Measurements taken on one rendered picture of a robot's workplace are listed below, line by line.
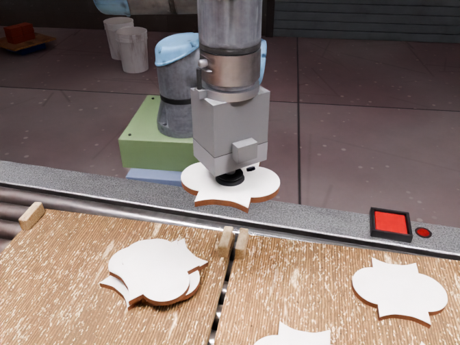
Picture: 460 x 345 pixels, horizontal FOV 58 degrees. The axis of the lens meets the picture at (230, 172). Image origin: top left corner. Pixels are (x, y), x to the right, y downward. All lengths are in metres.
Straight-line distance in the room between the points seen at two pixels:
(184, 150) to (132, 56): 3.19
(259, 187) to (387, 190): 2.09
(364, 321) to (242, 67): 0.43
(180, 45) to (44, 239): 0.50
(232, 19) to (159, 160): 0.67
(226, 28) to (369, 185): 2.25
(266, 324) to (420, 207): 2.00
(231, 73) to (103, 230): 0.46
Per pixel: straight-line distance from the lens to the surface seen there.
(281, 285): 0.73
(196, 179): 0.62
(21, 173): 1.13
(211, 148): 0.54
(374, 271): 0.77
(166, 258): 0.73
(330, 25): 5.35
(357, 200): 2.52
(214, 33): 0.49
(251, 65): 0.51
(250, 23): 0.49
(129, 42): 4.16
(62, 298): 0.76
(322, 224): 0.88
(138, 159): 1.12
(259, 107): 0.55
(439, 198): 2.71
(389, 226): 0.90
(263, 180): 0.61
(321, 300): 0.72
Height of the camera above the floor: 1.48
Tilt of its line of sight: 34 degrees down
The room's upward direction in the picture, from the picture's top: straight up
